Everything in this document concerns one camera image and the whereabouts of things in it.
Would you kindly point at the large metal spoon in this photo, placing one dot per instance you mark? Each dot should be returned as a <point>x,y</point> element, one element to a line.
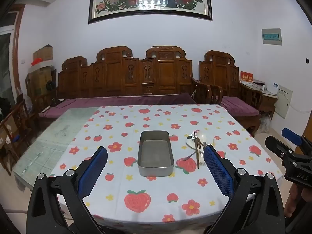
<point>190,142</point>

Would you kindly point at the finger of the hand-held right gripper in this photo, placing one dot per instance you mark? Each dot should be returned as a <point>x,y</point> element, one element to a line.
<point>291,135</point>
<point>277,145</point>

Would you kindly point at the white device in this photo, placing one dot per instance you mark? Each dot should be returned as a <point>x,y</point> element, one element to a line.
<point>272,87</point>

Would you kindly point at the white box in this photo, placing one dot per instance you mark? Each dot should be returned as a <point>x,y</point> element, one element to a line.
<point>45,66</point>

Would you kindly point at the wooden chair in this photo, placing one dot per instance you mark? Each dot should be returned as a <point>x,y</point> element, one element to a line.
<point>22,117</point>

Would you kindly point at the large white speckled spoon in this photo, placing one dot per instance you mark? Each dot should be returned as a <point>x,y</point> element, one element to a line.
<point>201,136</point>

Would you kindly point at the metal fork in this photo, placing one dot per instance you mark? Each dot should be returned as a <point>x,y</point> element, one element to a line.
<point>194,136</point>

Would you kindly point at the red box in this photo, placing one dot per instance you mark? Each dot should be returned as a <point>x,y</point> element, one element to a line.
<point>246,78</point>

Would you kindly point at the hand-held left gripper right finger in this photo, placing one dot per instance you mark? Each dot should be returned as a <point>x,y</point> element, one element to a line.
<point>218,173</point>

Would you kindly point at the rectangular metal tray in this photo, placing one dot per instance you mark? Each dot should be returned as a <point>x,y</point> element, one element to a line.
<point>156,169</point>

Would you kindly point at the black fan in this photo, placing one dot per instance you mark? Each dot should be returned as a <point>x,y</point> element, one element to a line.
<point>50,85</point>

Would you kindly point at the wooden door frame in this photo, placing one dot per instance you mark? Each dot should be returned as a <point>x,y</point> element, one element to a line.
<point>18,53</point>

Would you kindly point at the small side table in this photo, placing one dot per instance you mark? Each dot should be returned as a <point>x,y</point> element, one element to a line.
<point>269,102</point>

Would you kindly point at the person's right hand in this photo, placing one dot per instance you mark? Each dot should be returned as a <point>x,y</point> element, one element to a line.
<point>293,199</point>

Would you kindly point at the clear plastic bag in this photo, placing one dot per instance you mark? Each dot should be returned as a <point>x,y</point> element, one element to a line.
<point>264,124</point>

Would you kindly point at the purple sofa cushion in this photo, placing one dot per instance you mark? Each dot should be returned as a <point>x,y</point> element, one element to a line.
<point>121,100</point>

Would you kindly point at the cardboard box with label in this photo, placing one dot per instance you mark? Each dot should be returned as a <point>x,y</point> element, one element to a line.
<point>6,131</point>

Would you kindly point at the red item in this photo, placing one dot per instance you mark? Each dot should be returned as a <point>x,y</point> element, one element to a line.
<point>36,61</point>

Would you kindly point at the carved wooden sofa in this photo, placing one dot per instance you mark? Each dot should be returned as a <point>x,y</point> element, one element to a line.
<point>114,78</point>

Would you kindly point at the glass door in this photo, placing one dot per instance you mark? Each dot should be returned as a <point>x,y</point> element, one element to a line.
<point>6,61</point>

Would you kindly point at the large cardboard box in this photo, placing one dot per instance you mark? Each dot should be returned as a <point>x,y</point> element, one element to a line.
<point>40,82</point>

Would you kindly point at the wall electrical panel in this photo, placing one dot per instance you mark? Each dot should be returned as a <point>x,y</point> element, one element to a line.
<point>271,36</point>

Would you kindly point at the purple armchair cushion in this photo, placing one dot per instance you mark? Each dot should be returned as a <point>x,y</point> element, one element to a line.
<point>238,104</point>

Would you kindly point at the carved wooden armchair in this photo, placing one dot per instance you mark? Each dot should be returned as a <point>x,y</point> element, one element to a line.
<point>219,73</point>

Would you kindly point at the small metal spoon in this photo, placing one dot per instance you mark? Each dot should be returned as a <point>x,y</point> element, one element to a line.
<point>186,158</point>

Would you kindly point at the strawberry print tablecloth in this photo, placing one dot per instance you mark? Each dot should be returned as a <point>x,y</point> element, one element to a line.
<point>146,117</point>

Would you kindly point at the dark wooden chopstick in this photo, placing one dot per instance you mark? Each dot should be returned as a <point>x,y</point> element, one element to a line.
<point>198,160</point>

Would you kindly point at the small cardboard box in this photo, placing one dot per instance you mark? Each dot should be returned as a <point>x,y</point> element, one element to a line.
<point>43,53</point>

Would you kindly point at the white printer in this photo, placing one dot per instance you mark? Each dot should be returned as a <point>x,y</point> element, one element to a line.
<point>258,85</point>

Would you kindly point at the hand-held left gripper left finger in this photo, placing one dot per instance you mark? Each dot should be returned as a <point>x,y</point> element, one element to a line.
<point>93,170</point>

